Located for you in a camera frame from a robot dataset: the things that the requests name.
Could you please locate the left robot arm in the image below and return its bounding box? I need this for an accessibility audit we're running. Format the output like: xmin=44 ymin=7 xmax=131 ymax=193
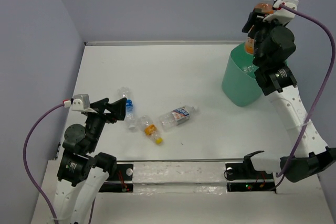
xmin=53 ymin=94 xmax=127 ymax=223

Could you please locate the white blue label bottle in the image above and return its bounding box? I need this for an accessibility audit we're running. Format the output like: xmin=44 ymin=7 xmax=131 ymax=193
xmin=159 ymin=105 xmax=199 ymax=131

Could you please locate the purple cable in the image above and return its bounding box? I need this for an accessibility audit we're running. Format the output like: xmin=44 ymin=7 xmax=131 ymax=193
xmin=23 ymin=100 xmax=72 ymax=220
xmin=272 ymin=3 xmax=336 ymax=190

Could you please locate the yellow cap orange label bottle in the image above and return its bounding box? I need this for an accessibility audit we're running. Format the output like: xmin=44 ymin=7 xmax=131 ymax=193
xmin=138 ymin=115 xmax=163 ymax=145

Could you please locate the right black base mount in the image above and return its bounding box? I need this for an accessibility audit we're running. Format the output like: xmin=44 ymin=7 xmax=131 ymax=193
xmin=223 ymin=151 xmax=276 ymax=193

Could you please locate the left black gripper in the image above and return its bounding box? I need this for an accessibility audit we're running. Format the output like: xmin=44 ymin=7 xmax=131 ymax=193
xmin=85 ymin=96 xmax=127 ymax=151

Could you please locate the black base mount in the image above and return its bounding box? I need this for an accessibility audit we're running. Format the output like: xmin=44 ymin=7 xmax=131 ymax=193
xmin=99 ymin=163 xmax=134 ymax=193
xmin=223 ymin=151 xmax=276 ymax=193

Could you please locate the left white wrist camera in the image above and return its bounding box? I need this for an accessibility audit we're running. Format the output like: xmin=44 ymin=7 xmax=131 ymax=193
xmin=71 ymin=94 xmax=96 ymax=113

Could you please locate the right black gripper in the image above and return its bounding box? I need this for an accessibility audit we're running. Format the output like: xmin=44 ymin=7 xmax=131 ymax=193
xmin=241 ymin=8 xmax=286 ymax=66

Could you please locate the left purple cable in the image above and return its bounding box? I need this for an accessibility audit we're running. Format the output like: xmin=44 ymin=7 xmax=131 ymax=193
xmin=23 ymin=100 xmax=72 ymax=220

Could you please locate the clear crushed bottle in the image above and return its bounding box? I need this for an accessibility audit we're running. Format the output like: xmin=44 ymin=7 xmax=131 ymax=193
xmin=241 ymin=65 xmax=257 ymax=75

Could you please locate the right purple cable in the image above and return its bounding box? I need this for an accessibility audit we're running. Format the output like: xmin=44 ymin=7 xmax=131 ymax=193
xmin=272 ymin=3 xmax=336 ymax=190

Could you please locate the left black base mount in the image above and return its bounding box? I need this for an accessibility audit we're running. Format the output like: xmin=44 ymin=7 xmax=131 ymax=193
xmin=99 ymin=163 xmax=134 ymax=193

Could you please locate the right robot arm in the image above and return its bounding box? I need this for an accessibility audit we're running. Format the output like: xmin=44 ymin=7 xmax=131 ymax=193
xmin=241 ymin=9 xmax=335 ymax=183

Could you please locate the green plastic bin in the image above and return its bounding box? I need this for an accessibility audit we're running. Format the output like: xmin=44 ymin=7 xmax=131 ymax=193
xmin=220 ymin=41 xmax=289 ymax=108

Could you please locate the blue label clear bottle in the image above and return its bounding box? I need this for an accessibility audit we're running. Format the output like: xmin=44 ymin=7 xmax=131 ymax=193
xmin=118 ymin=87 xmax=137 ymax=132

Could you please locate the white foam strip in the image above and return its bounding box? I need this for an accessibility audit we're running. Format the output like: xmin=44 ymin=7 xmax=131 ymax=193
xmin=132 ymin=161 xmax=227 ymax=195

